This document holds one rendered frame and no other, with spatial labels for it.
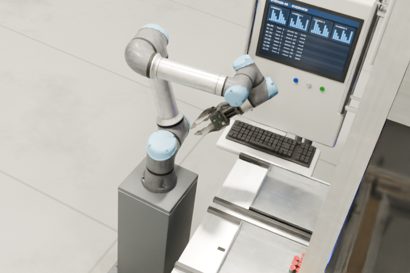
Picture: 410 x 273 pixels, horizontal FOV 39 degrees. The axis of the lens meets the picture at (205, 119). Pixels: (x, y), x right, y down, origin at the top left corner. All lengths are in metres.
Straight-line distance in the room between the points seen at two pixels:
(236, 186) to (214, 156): 1.38
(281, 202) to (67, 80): 2.35
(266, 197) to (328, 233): 0.76
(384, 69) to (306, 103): 1.39
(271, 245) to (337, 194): 0.73
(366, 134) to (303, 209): 1.01
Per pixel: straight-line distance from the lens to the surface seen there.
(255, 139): 2.63
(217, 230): 2.17
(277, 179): 2.39
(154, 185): 2.36
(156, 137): 2.29
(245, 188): 2.33
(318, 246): 1.63
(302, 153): 2.63
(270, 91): 2.11
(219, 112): 2.13
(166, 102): 2.28
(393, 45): 1.21
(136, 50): 2.07
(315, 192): 2.39
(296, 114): 2.66
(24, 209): 3.41
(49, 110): 4.01
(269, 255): 2.14
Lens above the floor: 2.56
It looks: 40 degrees down
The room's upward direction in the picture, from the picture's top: 8 degrees clockwise
